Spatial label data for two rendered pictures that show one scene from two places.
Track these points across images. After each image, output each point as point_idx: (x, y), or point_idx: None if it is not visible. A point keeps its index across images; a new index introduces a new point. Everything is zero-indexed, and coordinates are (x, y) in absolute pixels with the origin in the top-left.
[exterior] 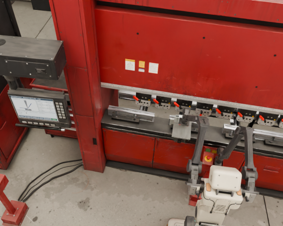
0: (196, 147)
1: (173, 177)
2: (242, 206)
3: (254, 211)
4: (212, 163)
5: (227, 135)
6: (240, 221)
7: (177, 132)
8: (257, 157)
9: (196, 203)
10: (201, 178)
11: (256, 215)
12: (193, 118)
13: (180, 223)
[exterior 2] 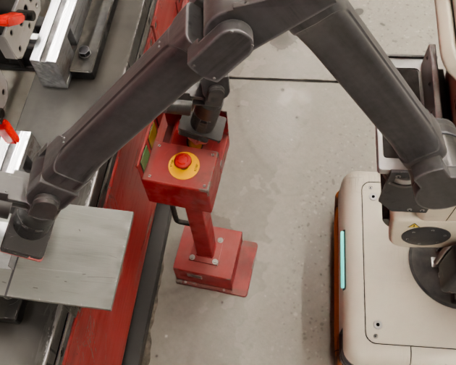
0: (400, 100)
1: (143, 348)
2: (238, 135)
3: (253, 108)
4: (208, 152)
5: (86, 66)
6: (286, 148)
7: (82, 275)
8: (161, 4)
9: (240, 269)
10: (383, 169)
11: (263, 103)
12: (213, 59)
13: (365, 321)
